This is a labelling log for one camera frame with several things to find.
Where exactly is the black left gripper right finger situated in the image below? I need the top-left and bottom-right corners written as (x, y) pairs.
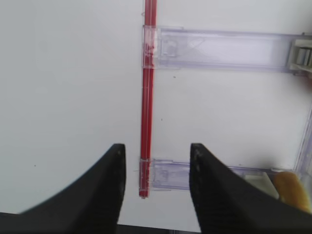
top-left (190, 143), bottom-right (312, 234)

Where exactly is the left clear upper cross track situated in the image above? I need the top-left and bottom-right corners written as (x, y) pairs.
top-left (153, 27), bottom-right (301, 74)

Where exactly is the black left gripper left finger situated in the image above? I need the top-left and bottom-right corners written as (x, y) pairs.
top-left (0, 143), bottom-right (126, 234)

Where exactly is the white pusher block lower left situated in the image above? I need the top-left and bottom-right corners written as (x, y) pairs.
top-left (243, 172), bottom-right (279, 199)

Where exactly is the white pusher block upper left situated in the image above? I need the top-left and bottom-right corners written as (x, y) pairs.
top-left (288, 33), bottom-right (312, 78)

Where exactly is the clear cross track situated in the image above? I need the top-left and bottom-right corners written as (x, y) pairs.
top-left (153, 27), bottom-right (301, 74)
top-left (139, 159), bottom-right (281, 193)

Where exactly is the left red plastic rail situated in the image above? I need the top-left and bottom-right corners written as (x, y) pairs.
top-left (138, 0), bottom-right (157, 199)

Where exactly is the left clear lower cross track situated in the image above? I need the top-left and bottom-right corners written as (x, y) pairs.
top-left (139, 159), bottom-right (281, 193)

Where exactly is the small pale bun bottom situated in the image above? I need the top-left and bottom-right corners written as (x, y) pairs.
top-left (273, 172), bottom-right (312, 214)

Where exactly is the white pusher block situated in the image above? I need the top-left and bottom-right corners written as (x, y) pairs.
top-left (243, 172), bottom-right (279, 199)
top-left (288, 33), bottom-right (312, 78)

